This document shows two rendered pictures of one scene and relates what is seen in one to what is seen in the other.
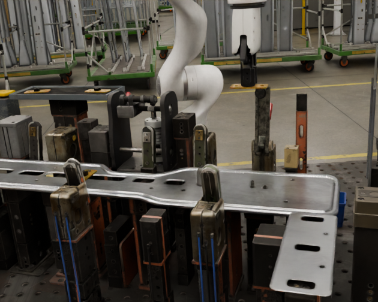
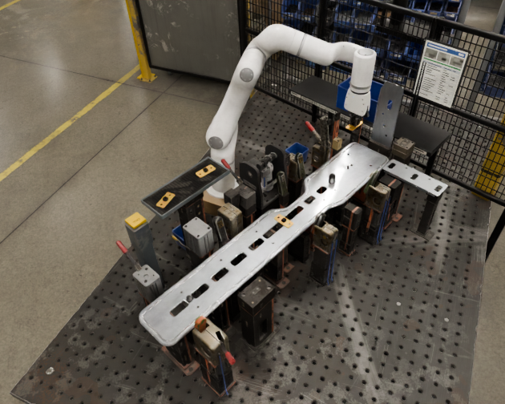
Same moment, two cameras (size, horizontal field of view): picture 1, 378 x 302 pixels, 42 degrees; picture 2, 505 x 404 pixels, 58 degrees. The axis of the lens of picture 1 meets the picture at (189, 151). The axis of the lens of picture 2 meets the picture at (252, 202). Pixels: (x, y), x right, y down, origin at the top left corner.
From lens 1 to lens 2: 196 cm
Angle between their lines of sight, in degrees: 58
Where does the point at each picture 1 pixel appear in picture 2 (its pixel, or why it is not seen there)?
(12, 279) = not seen: hidden behind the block
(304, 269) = (429, 183)
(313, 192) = (365, 154)
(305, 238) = (406, 174)
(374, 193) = (404, 143)
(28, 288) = (280, 300)
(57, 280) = (282, 284)
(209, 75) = not seen: hidden behind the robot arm
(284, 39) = not seen: outside the picture
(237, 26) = (366, 103)
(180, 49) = (237, 113)
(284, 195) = (364, 163)
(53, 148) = (236, 223)
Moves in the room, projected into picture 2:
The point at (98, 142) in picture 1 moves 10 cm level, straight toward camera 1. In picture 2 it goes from (252, 200) to (274, 204)
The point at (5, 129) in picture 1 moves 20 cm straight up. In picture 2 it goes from (206, 236) to (200, 200)
